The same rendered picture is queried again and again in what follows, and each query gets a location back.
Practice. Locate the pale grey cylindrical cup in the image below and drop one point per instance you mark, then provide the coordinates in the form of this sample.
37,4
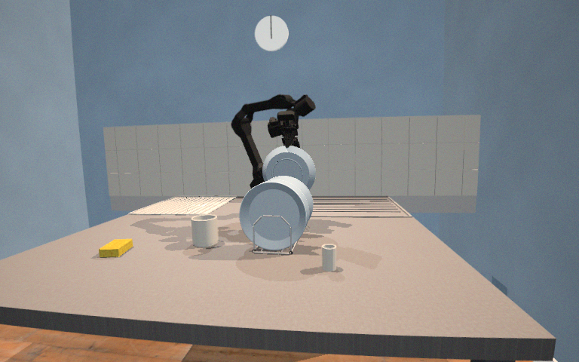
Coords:
329,257

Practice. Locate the yellow sponge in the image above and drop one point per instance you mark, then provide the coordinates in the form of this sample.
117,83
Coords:
116,248

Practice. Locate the grey tiled splashback panel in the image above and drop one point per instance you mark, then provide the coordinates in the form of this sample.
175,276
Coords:
426,164

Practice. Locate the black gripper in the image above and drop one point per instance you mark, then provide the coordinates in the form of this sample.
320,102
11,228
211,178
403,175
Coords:
289,129

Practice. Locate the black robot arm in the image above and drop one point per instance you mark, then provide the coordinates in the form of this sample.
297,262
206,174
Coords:
242,126

